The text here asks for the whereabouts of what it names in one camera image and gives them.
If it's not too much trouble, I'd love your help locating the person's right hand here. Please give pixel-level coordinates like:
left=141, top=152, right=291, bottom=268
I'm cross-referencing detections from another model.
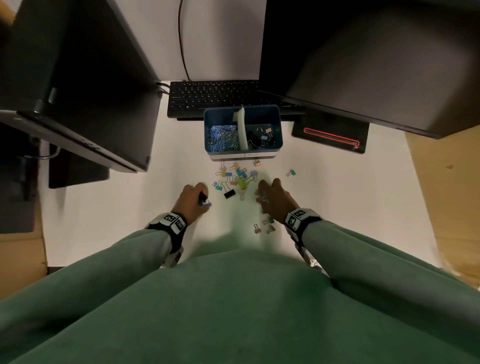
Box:
left=256, top=178, right=301, bottom=226

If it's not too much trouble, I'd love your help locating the person's left hand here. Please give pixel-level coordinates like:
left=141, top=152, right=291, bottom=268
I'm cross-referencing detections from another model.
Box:
left=172, top=182, right=212, bottom=226

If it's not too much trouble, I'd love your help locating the person's right forearm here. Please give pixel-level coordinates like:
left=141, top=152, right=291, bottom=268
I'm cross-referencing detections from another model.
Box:
left=300, top=220, right=480, bottom=340

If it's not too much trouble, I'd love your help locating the person's left forearm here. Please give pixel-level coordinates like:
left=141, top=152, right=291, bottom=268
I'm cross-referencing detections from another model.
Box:
left=0, top=226, right=177, bottom=340

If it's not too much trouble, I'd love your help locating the scatter of coloured binder clips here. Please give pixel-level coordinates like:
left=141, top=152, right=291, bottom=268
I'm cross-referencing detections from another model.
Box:
left=212, top=159, right=297, bottom=235

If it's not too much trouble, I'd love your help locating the left wrist tracker band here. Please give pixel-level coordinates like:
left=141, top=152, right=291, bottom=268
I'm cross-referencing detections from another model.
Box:
left=145, top=212, right=188, bottom=268

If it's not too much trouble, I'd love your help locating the wrist tracker band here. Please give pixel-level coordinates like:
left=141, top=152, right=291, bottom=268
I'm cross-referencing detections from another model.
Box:
left=145, top=212, right=188, bottom=268
left=283, top=208, right=328, bottom=271

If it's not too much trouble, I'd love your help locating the right wrist tracker band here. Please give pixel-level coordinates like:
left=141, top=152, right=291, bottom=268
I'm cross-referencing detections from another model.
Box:
left=283, top=208, right=328, bottom=271

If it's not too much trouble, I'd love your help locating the heap of dark binder clips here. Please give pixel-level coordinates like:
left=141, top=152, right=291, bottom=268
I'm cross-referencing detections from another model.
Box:
left=247, top=127, right=277, bottom=149

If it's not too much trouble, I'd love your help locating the pile of metallic paper clips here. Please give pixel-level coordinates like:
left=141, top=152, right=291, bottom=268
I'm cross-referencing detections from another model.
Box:
left=208, top=125, right=240, bottom=153

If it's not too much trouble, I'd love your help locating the blue desk organizer box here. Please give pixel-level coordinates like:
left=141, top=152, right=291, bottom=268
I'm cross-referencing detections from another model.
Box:
left=203, top=104, right=282, bottom=162

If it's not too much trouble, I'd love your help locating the black stand base red stripe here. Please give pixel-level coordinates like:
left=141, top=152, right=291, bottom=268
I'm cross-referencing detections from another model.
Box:
left=291, top=112, right=370, bottom=154

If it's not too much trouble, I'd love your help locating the black keyboard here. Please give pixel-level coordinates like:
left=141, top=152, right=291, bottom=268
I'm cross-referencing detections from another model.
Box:
left=167, top=80, right=307, bottom=121

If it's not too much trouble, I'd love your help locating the person's green sweater torso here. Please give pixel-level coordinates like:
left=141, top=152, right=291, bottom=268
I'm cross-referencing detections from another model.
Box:
left=0, top=247, right=480, bottom=364

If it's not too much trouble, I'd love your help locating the large black monitor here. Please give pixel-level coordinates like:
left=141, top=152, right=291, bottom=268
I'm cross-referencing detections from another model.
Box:
left=0, top=0, right=163, bottom=174
left=258, top=0, right=480, bottom=140

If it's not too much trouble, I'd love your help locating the black cable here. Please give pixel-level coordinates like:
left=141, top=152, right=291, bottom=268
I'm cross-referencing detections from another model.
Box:
left=178, top=0, right=192, bottom=82

